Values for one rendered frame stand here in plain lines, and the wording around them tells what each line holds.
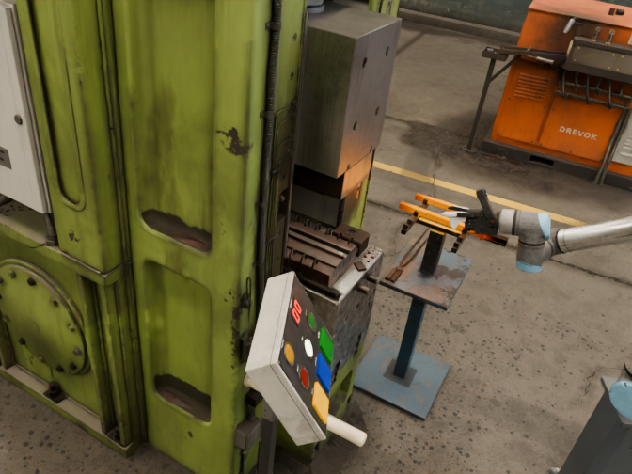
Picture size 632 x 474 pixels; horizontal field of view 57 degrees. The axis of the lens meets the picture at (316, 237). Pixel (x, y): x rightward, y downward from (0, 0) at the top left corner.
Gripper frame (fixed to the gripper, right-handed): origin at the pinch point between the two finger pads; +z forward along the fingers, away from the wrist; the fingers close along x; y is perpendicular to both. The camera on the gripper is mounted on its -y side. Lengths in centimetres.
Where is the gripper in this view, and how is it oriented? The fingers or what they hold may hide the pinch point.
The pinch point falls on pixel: (443, 209)
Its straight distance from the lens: 218.2
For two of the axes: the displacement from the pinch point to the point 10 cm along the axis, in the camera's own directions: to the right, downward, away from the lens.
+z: -9.2, -1.2, 3.7
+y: -0.4, 9.7, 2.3
